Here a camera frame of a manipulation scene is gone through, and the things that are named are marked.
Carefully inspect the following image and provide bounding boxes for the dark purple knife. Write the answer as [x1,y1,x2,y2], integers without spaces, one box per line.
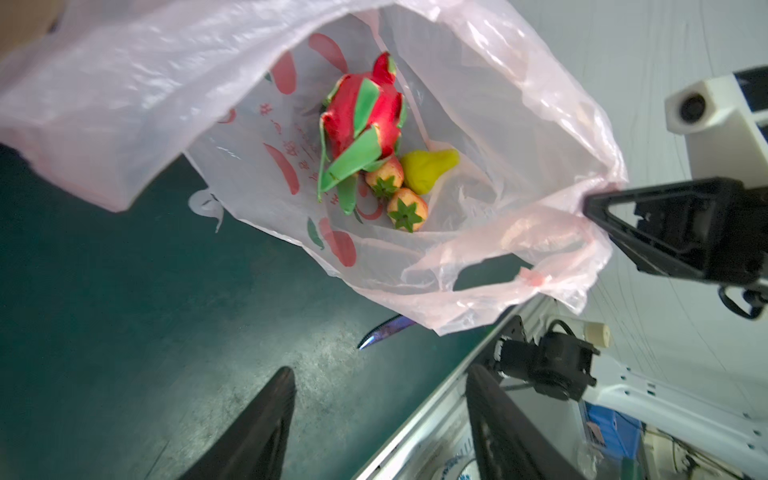
[357,315,415,350]

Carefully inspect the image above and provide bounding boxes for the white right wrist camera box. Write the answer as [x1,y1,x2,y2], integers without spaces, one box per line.
[664,66,767,189]

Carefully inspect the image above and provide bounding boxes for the red strawberry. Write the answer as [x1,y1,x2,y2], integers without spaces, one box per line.
[365,156,405,200]
[387,188,428,233]

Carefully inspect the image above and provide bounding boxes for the red dragon fruit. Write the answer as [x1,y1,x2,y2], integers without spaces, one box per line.
[317,51,407,215]

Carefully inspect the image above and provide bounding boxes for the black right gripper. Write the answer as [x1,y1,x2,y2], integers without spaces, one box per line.
[583,177,767,318]

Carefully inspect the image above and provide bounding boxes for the pink plastic bag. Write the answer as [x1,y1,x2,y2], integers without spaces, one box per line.
[1,1,627,334]

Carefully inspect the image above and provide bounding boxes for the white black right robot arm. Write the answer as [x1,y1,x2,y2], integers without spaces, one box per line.
[489,178,767,479]

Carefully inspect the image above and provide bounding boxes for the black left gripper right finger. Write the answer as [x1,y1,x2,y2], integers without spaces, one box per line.
[465,365,583,480]

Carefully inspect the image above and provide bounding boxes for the small green pear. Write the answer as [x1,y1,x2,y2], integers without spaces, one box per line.
[400,149,460,195]

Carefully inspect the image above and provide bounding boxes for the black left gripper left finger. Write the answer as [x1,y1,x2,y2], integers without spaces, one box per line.
[182,367,297,479]

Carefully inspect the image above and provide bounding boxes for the white cylindrical cup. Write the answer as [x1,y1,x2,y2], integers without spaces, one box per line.
[558,316,612,350]

